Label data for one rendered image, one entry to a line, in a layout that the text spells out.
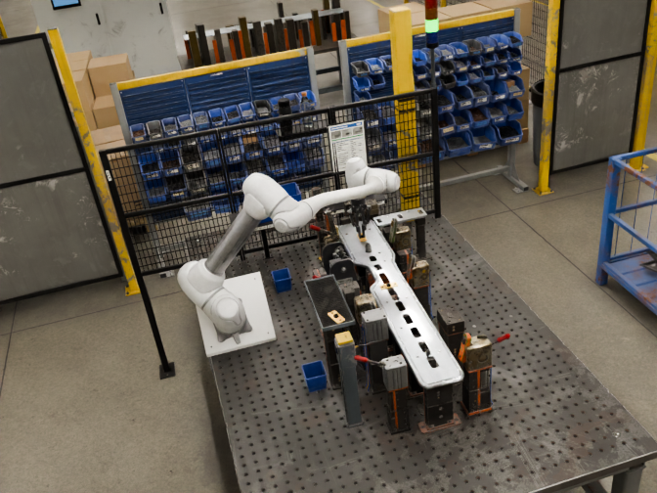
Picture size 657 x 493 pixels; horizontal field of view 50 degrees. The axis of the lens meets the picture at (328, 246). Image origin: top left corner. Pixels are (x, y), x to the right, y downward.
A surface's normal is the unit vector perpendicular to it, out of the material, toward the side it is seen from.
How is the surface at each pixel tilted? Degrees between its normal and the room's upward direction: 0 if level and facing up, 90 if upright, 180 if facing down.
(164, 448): 0
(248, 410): 0
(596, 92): 90
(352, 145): 90
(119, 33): 90
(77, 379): 0
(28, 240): 91
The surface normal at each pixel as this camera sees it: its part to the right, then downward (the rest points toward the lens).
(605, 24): 0.30, 0.49
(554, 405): -0.11, -0.85
